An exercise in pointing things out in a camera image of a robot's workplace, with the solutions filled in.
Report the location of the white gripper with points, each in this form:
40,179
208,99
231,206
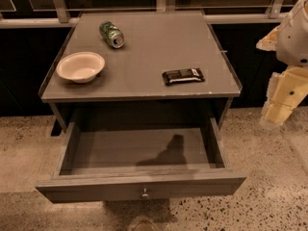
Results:
294,40

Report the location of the black rxbar chocolate bar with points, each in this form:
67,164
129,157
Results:
183,76

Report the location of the round metal drawer knob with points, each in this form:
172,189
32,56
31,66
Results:
144,194

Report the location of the open grey top drawer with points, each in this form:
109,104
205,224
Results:
105,162

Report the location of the grey wooden nightstand cabinet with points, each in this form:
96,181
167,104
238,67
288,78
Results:
153,43

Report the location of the green soda can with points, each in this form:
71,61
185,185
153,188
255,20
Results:
111,34

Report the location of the white paper bowl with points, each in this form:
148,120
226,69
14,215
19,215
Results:
81,67

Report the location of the metal railing frame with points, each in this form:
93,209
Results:
54,13

